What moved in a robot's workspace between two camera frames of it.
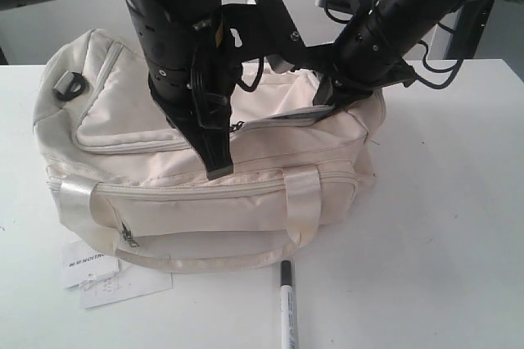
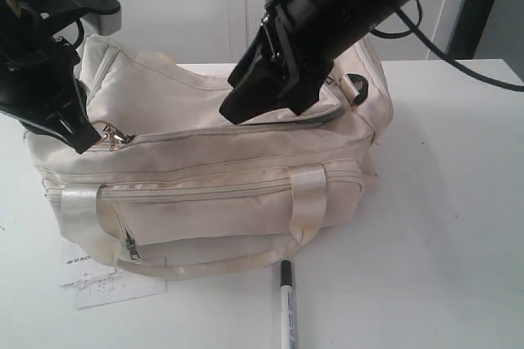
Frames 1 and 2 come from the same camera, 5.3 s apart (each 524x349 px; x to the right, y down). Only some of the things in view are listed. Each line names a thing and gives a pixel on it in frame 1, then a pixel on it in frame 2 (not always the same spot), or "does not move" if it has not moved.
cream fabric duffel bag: (119, 171) does not move
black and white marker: (288, 317) does not move
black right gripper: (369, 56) to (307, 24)
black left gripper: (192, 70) to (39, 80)
